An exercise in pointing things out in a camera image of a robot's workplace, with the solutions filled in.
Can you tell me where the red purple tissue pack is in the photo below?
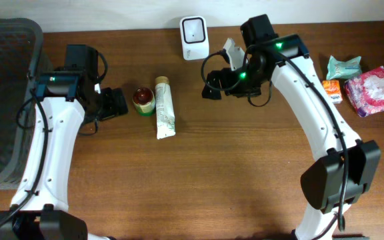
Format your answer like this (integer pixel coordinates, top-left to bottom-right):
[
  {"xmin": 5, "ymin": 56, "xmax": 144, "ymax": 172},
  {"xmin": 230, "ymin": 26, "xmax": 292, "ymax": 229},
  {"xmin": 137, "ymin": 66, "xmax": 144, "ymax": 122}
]
[{"xmin": 345, "ymin": 66, "xmax": 384, "ymax": 117}]

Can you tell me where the green lid jar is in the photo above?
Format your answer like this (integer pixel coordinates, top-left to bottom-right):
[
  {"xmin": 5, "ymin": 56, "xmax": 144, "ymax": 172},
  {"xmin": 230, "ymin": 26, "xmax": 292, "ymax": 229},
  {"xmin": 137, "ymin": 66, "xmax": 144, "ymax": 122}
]
[{"xmin": 132, "ymin": 87, "xmax": 156, "ymax": 116}]

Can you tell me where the white cream tube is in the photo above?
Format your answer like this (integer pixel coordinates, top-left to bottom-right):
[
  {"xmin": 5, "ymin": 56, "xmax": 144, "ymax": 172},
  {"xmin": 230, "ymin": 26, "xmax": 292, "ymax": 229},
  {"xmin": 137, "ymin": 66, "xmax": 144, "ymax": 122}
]
[{"xmin": 155, "ymin": 76, "xmax": 175, "ymax": 139}]

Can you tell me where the white barcode scanner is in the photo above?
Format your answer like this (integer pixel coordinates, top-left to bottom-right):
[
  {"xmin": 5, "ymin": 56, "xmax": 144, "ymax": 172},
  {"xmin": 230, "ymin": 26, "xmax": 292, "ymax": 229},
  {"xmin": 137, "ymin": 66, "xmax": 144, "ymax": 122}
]
[{"xmin": 179, "ymin": 16, "xmax": 209, "ymax": 61}]

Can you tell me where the small orange box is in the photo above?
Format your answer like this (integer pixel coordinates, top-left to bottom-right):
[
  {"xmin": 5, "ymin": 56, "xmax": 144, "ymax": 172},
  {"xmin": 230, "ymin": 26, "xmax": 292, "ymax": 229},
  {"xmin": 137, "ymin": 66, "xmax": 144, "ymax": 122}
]
[{"xmin": 322, "ymin": 79, "xmax": 343, "ymax": 104}]

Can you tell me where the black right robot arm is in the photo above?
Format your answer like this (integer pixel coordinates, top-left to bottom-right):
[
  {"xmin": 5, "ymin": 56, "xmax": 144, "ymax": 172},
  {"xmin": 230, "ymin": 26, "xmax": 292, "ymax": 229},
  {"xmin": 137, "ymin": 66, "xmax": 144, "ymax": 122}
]
[{"xmin": 201, "ymin": 15, "xmax": 381, "ymax": 239}]

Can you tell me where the grey plastic mesh basket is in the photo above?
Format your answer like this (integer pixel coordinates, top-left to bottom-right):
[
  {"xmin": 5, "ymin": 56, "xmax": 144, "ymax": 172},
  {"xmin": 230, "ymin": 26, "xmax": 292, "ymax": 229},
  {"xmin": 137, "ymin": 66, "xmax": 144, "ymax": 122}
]
[{"xmin": 0, "ymin": 18, "xmax": 53, "ymax": 189}]

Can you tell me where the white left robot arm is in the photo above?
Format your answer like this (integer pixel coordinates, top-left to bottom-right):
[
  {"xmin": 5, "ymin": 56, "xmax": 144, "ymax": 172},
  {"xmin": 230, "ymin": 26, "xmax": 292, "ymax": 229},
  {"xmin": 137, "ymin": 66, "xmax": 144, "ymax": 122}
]
[{"xmin": 0, "ymin": 45, "xmax": 129, "ymax": 239}]

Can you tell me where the teal wipes packet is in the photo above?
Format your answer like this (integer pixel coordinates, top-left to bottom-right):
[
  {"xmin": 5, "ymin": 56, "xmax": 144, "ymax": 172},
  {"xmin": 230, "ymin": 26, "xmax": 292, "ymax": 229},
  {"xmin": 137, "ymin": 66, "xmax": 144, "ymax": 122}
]
[{"xmin": 326, "ymin": 56, "xmax": 362, "ymax": 80}]

